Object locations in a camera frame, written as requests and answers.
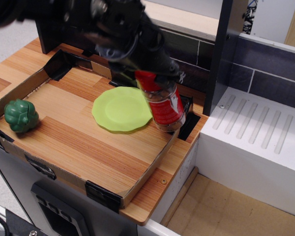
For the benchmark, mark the white drainboard sink unit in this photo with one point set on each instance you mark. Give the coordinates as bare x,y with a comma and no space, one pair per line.
248,145

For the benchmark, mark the dark grey left post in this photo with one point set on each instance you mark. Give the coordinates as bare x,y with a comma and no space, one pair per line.
49,34

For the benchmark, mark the dark grey vertical post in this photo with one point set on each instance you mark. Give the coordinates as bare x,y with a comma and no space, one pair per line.
229,28

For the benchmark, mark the light wooden shelf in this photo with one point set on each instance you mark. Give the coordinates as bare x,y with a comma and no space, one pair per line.
181,21

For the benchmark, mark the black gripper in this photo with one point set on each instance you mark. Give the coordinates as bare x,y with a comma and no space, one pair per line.
140,58

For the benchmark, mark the light green plastic plate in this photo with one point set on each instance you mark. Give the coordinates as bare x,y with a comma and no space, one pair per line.
121,109

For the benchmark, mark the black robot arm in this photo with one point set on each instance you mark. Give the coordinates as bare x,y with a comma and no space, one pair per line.
120,31

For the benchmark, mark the red-capped basil spice bottle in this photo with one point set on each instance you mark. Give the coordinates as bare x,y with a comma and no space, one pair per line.
166,106

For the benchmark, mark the cardboard fence with black tape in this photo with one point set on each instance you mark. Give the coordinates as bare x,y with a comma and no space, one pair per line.
68,150

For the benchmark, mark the green toy bell pepper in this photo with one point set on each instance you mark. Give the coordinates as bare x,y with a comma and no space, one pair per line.
21,115

